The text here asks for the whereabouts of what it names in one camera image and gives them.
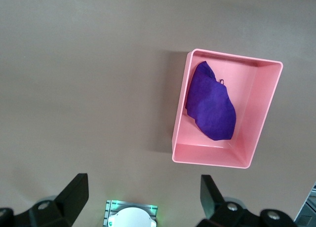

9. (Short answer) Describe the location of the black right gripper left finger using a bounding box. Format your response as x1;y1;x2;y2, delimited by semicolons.
0;173;89;227

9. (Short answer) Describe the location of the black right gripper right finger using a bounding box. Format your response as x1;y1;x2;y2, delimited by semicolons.
200;174;296;227

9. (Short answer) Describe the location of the purple cloth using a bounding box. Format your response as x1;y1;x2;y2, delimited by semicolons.
185;61;237;141

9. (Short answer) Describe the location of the pink plastic bin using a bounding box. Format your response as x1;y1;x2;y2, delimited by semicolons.
171;48;284;169

